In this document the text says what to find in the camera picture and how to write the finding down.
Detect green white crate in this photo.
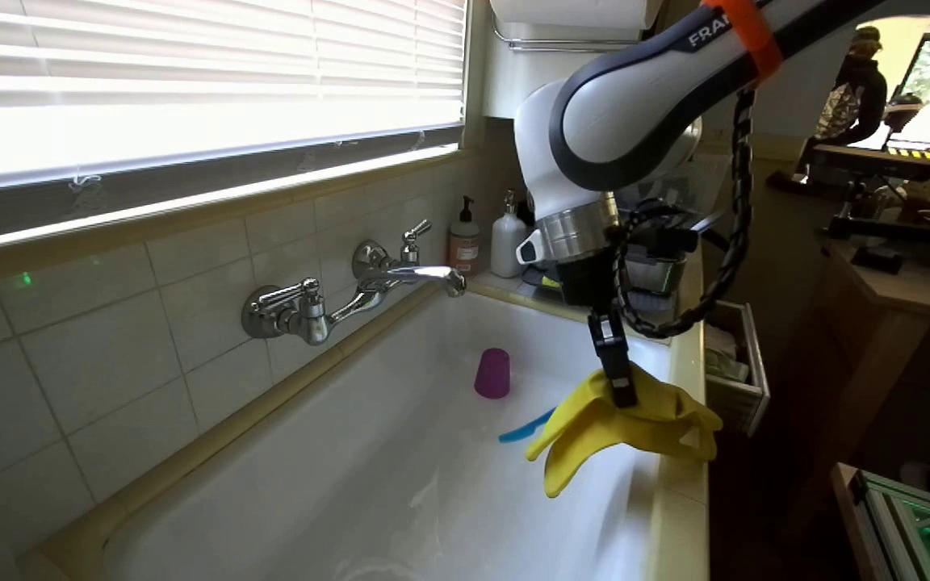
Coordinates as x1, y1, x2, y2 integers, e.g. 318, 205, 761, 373
831, 466, 930, 581

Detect white window blinds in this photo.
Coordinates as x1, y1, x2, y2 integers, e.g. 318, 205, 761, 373
0, 0, 470, 187

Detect blue plastic utensil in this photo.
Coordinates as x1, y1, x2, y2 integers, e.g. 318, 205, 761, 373
499, 407, 556, 441

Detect purple plastic cup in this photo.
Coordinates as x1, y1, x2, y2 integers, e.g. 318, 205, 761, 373
474, 350, 511, 400

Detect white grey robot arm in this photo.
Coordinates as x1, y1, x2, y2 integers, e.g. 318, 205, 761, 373
515, 0, 930, 407

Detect yellow rubber glove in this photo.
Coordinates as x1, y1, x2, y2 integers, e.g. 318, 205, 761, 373
527, 365, 723, 501

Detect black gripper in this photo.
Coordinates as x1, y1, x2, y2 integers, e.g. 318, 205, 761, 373
559, 202, 730, 409

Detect black braided cable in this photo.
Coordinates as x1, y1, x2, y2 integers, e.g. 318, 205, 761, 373
603, 85, 758, 343

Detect wooden side table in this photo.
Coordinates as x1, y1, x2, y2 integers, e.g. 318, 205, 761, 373
774, 228, 930, 543

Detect white plastic bottle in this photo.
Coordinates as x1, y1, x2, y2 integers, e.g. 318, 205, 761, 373
490, 192, 527, 277

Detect white ceramic sink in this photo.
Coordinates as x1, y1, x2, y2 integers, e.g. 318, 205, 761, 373
101, 294, 711, 581

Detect open wooden drawer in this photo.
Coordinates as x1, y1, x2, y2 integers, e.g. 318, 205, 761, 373
705, 300, 772, 435

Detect chrome wall faucet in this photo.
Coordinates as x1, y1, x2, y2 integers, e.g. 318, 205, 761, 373
240, 218, 470, 344

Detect brown soap pump bottle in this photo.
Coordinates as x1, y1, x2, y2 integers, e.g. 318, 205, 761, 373
445, 199, 481, 273

